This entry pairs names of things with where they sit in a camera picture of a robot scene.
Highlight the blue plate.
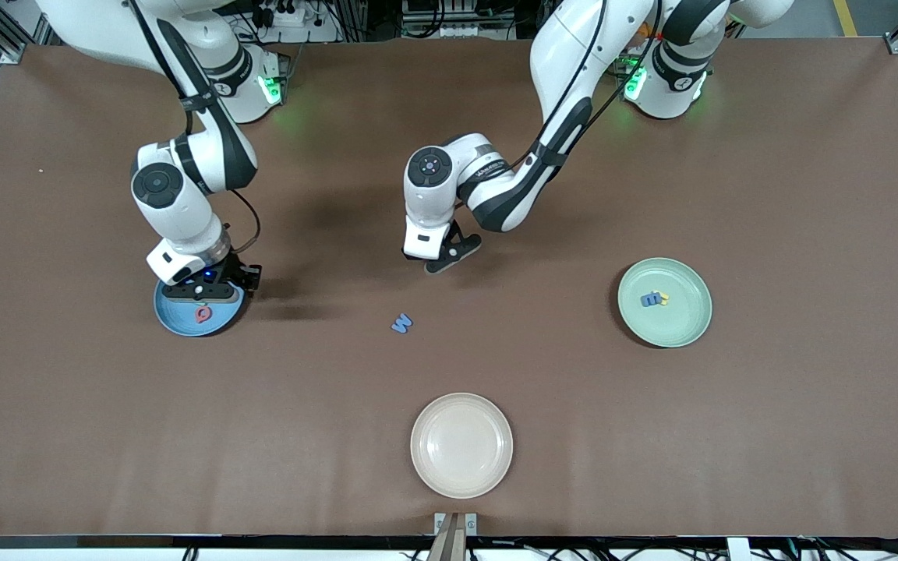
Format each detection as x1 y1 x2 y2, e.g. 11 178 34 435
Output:
154 279 249 337

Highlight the cream plate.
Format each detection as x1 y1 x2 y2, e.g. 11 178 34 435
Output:
410 392 514 499

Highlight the green plate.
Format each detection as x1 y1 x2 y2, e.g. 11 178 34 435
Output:
617 257 713 348

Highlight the white power strip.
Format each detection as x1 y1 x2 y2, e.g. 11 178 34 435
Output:
250 0 309 28

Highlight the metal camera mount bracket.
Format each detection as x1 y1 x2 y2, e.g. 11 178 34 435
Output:
433 512 479 561

